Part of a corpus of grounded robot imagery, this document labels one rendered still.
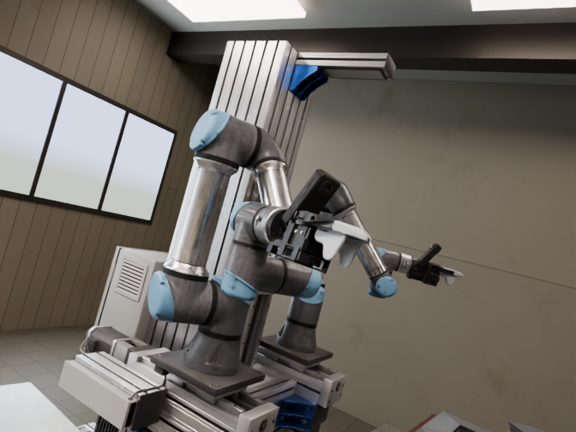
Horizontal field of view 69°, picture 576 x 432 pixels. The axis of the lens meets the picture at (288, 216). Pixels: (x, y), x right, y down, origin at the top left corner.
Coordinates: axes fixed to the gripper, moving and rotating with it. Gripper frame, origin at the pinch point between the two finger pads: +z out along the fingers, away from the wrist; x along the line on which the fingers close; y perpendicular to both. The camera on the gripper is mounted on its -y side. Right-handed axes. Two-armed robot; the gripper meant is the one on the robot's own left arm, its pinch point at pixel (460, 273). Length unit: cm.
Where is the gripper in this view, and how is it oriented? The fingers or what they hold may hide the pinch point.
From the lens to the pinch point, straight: 180.2
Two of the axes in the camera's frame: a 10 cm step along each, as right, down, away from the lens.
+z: 9.6, 2.6, -0.8
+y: -2.5, 9.6, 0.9
